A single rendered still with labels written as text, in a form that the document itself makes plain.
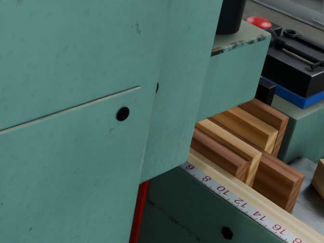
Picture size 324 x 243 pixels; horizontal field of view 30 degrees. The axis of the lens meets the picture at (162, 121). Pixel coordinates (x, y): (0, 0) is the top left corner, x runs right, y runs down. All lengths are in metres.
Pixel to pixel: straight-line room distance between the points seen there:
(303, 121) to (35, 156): 0.43
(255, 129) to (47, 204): 0.34
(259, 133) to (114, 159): 0.31
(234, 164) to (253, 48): 0.11
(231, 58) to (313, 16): 3.38
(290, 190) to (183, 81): 0.21
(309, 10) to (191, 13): 3.51
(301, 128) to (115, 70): 0.41
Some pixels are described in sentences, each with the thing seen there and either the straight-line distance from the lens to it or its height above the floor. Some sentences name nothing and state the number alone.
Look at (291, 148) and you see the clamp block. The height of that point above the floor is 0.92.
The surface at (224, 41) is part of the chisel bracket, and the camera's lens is 0.52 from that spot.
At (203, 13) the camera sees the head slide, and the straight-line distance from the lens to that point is 0.40.
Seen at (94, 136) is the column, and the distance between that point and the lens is 0.30.
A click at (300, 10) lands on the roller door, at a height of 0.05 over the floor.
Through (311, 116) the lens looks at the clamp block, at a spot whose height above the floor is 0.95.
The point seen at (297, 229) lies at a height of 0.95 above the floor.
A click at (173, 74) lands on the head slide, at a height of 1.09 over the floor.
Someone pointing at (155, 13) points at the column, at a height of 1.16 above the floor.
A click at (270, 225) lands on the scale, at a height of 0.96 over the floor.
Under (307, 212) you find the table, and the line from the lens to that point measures 0.63.
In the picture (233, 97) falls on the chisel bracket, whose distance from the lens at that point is 0.55.
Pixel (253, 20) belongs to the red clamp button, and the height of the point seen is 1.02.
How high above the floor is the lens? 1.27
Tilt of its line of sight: 31 degrees down
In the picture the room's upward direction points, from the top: 11 degrees clockwise
